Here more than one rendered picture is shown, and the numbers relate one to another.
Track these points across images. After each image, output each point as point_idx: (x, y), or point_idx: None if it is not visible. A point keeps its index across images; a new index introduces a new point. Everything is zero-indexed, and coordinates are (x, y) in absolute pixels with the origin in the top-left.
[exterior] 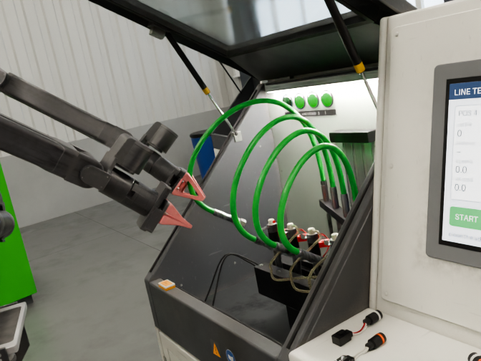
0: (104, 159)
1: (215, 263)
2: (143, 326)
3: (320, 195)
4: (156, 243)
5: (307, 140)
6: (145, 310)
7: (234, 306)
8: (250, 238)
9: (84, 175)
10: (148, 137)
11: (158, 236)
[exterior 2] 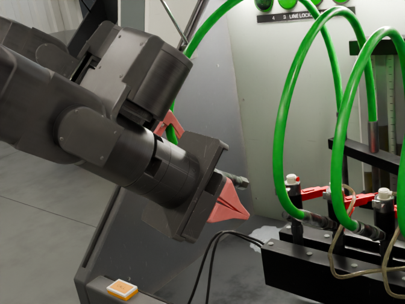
0: (88, 88)
1: (170, 239)
2: (8, 297)
3: (310, 131)
4: (1, 189)
5: (295, 54)
6: (6, 275)
7: (213, 300)
8: (298, 215)
9: (65, 133)
10: (93, 49)
11: (2, 181)
